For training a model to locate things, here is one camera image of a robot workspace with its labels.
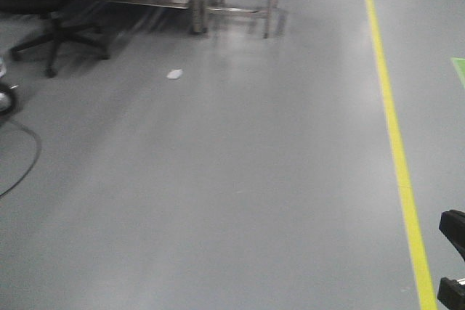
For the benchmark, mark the crumpled white paper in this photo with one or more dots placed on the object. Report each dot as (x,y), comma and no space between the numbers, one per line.
(175,74)

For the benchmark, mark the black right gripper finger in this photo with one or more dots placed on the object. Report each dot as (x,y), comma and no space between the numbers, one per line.
(451,293)
(452,226)

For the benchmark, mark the yellow floor tape line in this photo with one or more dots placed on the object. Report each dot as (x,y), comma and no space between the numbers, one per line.
(411,223)

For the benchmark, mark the black office chair base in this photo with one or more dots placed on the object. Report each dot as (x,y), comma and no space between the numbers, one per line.
(58,34)

